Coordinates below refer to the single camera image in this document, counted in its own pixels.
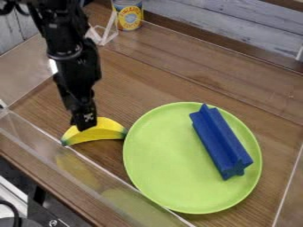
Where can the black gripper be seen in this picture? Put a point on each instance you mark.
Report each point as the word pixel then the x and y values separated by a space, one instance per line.
pixel 75 79

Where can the clear acrylic corner bracket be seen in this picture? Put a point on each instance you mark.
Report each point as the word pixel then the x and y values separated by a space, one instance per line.
pixel 103 33

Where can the yellow toy banana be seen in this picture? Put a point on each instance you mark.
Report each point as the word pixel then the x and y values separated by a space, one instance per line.
pixel 107 130

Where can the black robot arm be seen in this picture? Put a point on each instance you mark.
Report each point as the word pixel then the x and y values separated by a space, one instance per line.
pixel 63 25

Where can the clear acrylic front wall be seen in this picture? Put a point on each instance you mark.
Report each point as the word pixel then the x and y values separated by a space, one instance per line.
pixel 97 196

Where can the blue star-shaped block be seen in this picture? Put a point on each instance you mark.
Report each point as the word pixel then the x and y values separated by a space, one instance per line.
pixel 228 154

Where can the yellow labelled tin can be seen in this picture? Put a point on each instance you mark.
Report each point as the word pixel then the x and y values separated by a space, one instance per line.
pixel 129 14

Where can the green round plate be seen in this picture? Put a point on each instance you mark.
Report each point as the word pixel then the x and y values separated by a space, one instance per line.
pixel 171 168

